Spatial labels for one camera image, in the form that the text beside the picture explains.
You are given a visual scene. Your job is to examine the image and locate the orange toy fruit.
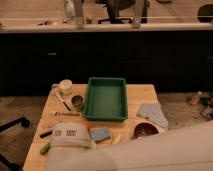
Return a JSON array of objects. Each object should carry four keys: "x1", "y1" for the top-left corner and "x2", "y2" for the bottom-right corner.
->
[{"x1": 84, "y1": 121, "x2": 91, "y2": 130}]

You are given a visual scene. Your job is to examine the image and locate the black office chair base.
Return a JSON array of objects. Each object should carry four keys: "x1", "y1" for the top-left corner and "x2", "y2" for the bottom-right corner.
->
[{"x1": 0, "y1": 116, "x2": 31, "y2": 171}]

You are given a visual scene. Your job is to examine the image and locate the small brush tool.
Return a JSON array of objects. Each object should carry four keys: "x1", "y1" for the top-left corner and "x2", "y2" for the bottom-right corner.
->
[{"x1": 50, "y1": 111, "x2": 80, "y2": 116}]

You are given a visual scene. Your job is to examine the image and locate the paper cup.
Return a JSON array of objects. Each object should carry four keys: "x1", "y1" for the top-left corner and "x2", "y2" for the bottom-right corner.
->
[{"x1": 71, "y1": 95, "x2": 84, "y2": 112}]

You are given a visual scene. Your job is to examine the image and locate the blue sponge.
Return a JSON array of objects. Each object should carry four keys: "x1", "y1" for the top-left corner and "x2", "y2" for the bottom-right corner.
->
[{"x1": 89, "y1": 127, "x2": 111, "y2": 143}]

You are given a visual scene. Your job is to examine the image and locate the dark brown bowl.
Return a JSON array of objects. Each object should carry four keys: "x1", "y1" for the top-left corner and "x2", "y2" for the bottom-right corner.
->
[{"x1": 134, "y1": 123, "x2": 159, "y2": 138}]

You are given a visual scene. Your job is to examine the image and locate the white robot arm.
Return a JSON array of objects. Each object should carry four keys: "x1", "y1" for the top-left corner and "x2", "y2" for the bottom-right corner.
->
[{"x1": 45, "y1": 121, "x2": 213, "y2": 171}]

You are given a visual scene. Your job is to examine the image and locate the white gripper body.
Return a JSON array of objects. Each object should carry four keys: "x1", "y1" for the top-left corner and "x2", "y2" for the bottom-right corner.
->
[{"x1": 51, "y1": 122, "x2": 96, "y2": 149}]

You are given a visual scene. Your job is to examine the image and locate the dark cabinet counter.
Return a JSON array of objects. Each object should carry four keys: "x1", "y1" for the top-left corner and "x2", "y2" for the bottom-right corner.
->
[{"x1": 0, "y1": 23, "x2": 213, "y2": 96}]

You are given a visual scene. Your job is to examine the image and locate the black white marker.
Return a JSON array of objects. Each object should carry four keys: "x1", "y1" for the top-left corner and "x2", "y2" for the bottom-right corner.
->
[{"x1": 53, "y1": 89, "x2": 71, "y2": 112}]

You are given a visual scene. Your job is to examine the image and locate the green plastic tray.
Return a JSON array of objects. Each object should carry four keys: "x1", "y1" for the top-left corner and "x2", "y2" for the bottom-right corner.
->
[{"x1": 83, "y1": 77, "x2": 128, "y2": 121}]

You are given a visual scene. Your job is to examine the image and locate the grey blue cloth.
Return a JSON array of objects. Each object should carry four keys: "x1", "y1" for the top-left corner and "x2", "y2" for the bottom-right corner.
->
[{"x1": 137, "y1": 103, "x2": 168, "y2": 128}]

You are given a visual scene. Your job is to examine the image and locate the white measuring cup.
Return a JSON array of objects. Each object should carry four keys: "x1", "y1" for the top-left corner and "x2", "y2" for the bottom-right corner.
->
[{"x1": 52, "y1": 79, "x2": 72, "y2": 95}]

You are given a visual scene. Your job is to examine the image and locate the green pepper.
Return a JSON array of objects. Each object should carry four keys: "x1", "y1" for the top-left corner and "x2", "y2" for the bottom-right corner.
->
[{"x1": 40, "y1": 143, "x2": 51, "y2": 155}]

